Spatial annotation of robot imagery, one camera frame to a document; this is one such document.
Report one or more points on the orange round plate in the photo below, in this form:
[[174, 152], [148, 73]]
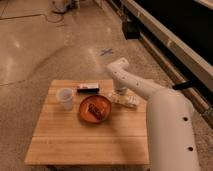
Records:
[[101, 102]]

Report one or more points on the wooden table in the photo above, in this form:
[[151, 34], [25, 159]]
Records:
[[62, 138]]

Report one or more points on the white bottle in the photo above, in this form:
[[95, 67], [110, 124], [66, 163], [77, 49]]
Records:
[[130, 101]]

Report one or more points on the brown food piece on plate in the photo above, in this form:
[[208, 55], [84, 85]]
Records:
[[95, 111]]

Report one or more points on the dark rectangular box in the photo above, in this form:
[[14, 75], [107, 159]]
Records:
[[88, 88]]

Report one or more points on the grey object with cable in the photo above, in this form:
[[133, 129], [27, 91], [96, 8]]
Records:
[[62, 6]]

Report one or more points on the black box on floor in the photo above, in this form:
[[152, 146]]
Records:
[[130, 30]]

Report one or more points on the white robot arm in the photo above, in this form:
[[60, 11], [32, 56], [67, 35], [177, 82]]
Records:
[[170, 134]]

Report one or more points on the translucent plastic cup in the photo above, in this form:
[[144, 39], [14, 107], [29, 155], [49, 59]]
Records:
[[65, 96]]

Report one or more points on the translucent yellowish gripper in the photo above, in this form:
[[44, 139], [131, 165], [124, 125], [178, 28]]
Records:
[[121, 92]]

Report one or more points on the long beige counter rail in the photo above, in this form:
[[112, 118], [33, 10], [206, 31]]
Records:
[[185, 54]]

